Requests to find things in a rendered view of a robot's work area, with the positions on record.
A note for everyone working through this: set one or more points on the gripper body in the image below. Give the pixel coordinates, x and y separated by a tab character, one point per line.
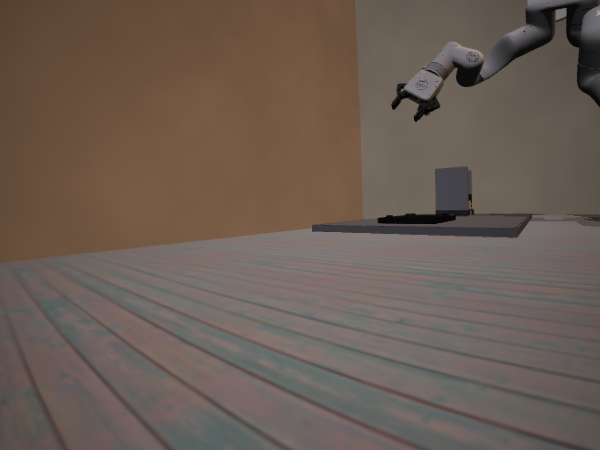
424	86

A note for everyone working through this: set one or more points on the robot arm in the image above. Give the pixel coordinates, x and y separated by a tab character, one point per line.
538	31

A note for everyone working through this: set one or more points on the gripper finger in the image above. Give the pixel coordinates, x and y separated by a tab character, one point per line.
400	95
426	109

